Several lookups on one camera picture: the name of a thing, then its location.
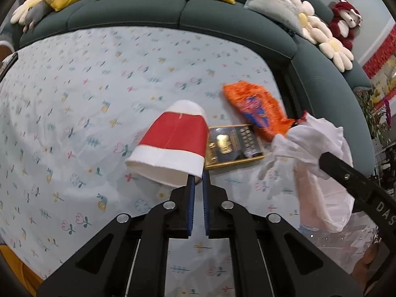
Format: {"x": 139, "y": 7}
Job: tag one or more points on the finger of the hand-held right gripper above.
{"x": 346, "y": 176}

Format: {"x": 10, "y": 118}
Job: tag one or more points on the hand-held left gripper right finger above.
{"x": 206, "y": 205}

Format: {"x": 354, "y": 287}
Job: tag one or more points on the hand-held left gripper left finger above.
{"x": 191, "y": 205}

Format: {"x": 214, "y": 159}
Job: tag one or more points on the white plastic bag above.
{"x": 315, "y": 148}

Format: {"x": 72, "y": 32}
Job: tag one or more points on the red and white paper cup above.
{"x": 176, "y": 136}

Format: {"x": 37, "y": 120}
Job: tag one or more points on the orange snack bag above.
{"x": 260, "y": 108}

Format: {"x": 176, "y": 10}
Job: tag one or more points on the person's right hand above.
{"x": 366, "y": 263}

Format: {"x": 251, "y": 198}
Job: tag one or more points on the black and gold box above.
{"x": 235, "y": 145}

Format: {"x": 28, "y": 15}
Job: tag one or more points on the white flower cushion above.
{"x": 306, "y": 18}
{"x": 337, "y": 51}

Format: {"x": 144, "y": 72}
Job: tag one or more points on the floral print tablecloth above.
{"x": 92, "y": 114}

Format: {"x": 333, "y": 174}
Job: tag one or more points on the red teddy bear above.
{"x": 343, "y": 21}

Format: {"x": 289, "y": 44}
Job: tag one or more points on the blue-grey embroidered cushion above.
{"x": 272, "y": 6}

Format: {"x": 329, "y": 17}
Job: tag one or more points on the teal sectional sofa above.
{"x": 216, "y": 12}

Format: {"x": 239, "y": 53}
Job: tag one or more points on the grey and cream plush toy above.
{"x": 29, "y": 12}

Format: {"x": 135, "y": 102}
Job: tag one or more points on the red wall decoration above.
{"x": 380, "y": 55}

